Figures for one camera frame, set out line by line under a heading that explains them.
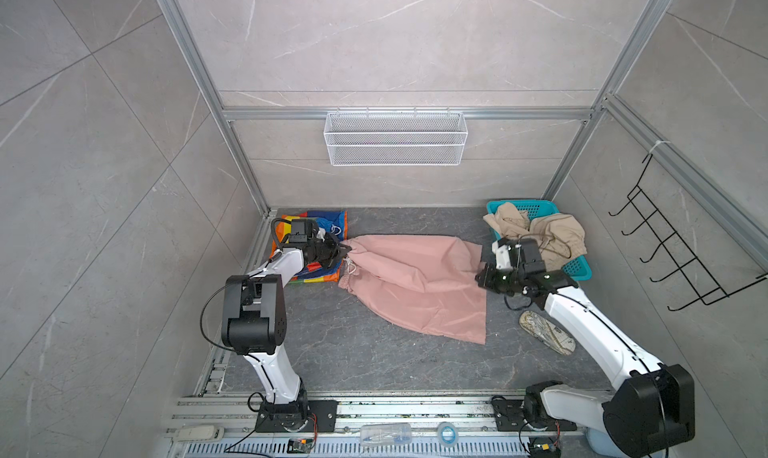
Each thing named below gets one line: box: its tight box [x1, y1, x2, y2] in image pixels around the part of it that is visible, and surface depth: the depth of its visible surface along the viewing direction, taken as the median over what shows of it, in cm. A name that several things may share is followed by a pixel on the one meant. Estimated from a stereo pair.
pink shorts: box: [338, 234, 487, 345], surface depth 95 cm
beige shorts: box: [483, 202, 587, 272], surface depth 102 cm
